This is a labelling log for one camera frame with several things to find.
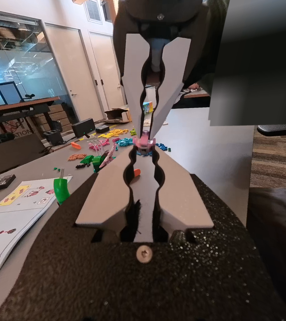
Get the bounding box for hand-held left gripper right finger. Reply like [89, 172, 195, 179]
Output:
[152, 147, 215, 243]

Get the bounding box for pink lego piece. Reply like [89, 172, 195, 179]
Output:
[132, 130, 156, 156]

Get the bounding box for dark seat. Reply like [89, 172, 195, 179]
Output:
[0, 134, 48, 179]

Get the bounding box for white door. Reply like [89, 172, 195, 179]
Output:
[45, 23, 104, 121]
[88, 30, 127, 111]

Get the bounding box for brown desk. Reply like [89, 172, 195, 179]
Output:
[0, 96, 61, 141]

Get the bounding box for lego instruction booklet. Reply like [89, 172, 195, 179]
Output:
[0, 176, 73, 287]

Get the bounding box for pile of magenta lego pieces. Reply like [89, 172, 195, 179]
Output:
[89, 138, 111, 150]

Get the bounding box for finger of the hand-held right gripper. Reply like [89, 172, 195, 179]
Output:
[149, 37, 192, 139]
[121, 33, 151, 138]

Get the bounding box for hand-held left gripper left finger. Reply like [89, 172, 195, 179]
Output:
[75, 146, 141, 243]

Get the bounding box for stacked cardboard boxes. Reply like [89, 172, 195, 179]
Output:
[33, 104, 71, 131]

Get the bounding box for pile of tan lego pieces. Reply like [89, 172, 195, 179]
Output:
[143, 118, 169, 127]

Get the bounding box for black power station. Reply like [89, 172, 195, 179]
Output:
[71, 118, 96, 138]

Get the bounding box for background wooden table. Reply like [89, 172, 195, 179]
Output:
[184, 89, 210, 99]

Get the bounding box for blue framed screen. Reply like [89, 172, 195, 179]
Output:
[0, 81, 23, 104]

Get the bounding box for green lego model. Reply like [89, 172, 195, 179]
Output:
[53, 155, 106, 205]

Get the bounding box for black battery charger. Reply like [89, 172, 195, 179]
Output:
[43, 130, 64, 145]

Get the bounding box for pile of yellow lego pieces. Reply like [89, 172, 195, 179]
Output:
[96, 128, 129, 139]

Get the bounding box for colourful lego set box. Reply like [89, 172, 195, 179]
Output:
[142, 101, 157, 115]

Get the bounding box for open cardboard box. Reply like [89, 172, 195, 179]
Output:
[104, 106, 131, 121]

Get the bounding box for pile of teal lego pieces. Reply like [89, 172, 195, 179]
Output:
[115, 137, 135, 148]

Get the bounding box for pink lego flower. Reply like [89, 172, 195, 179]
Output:
[99, 144, 118, 168]

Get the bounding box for wall air vent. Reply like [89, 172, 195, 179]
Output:
[84, 0, 103, 24]

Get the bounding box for glass office wall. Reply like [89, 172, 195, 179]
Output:
[0, 7, 79, 126]

